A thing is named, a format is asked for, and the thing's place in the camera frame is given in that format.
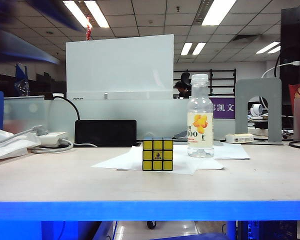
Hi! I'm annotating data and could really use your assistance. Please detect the Rubik's cube with black frame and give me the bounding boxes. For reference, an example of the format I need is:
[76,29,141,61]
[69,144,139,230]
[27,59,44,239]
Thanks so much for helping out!
[142,136,175,172]

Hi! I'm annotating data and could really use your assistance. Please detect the person with dark hair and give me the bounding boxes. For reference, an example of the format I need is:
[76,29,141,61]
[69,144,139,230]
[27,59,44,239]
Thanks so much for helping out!
[173,81,192,100]

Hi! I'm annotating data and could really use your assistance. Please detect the black rectangular case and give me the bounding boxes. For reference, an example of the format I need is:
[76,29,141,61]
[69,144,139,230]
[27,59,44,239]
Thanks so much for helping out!
[74,119,138,148]

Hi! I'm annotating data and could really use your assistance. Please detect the white paper sheet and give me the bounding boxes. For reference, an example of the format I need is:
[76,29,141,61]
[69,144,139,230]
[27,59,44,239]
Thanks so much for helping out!
[90,145,198,176]
[193,157,226,172]
[213,142,251,161]

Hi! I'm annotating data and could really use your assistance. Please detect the clear bottle with flower label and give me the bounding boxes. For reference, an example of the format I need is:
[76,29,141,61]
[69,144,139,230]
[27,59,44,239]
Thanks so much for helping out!
[186,73,215,159]

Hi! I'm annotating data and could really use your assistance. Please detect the black office chair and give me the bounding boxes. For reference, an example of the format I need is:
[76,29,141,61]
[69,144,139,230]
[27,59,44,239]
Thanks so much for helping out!
[180,71,192,87]

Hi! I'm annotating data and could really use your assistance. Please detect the white acrylic board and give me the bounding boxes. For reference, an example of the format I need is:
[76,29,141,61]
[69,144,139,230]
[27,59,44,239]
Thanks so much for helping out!
[65,34,175,101]

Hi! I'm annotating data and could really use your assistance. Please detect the purple sign with white characters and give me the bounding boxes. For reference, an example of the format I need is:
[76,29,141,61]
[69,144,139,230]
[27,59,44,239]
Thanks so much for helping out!
[211,97,236,120]

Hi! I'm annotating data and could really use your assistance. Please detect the ceiling fluorescent light panel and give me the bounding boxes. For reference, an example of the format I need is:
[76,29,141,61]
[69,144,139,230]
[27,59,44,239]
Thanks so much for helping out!
[255,41,281,55]
[267,45,282,55]
[191,42,207,56]
[201,0,238,27]
[84,0,110,29]
[180,42,193,56]
[62,0,93,29]

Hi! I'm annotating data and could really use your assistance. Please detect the black shelving rack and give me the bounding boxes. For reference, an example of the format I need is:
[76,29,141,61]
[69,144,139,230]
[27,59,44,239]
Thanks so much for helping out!
[173,69,237,96]

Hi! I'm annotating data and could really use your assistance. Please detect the small white charger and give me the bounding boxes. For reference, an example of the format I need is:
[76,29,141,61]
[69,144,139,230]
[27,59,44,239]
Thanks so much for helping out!
[225,133,255,145]

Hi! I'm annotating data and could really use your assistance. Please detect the white power adapter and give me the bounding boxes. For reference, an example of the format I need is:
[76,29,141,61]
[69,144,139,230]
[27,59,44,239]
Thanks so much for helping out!
[37,131,69,146]

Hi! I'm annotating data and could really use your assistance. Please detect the black office cubicle dividers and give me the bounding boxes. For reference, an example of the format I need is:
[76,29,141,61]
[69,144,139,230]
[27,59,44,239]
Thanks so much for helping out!
[0,71,67,97]

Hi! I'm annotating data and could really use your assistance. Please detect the small white desk fan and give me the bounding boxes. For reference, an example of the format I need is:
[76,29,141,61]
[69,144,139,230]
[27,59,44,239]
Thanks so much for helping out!
[249,103,265,118]

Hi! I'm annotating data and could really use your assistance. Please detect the grey metal bookend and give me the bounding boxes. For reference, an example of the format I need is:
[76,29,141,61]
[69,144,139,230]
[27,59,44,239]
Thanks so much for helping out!
[234,77,284,146]

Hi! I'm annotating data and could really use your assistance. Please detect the blue dotted pennant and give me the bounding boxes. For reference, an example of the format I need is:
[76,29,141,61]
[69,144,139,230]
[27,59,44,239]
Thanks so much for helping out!
[14,62,31,97]

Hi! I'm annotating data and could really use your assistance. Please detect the tall black cabinet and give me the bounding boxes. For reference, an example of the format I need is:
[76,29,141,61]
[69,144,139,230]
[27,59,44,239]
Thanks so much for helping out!
[279,6,300,118]

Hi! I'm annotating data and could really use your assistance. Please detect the black curved cable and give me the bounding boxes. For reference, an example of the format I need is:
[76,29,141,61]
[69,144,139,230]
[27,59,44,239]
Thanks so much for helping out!
[52,96,81,122]

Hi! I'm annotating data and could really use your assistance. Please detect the white coiled cable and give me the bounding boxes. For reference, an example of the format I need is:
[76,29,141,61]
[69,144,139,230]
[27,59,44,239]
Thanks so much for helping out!
[29,138,99,154]

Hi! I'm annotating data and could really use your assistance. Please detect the blue table frame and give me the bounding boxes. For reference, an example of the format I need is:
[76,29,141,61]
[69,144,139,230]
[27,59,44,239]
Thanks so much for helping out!
[0,200,300,240]

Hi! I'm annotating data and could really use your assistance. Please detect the grey cable with plug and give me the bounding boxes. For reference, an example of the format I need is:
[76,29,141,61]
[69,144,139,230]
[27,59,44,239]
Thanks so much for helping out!
[0,124,50,146]

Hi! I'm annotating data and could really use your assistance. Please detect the black arched cable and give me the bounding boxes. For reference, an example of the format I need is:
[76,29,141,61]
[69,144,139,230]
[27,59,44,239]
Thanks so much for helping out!
[274,46,291,79]

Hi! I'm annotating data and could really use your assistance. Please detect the white USB cable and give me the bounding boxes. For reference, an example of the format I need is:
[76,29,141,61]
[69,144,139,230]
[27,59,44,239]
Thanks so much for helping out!
[261,60,300,80]

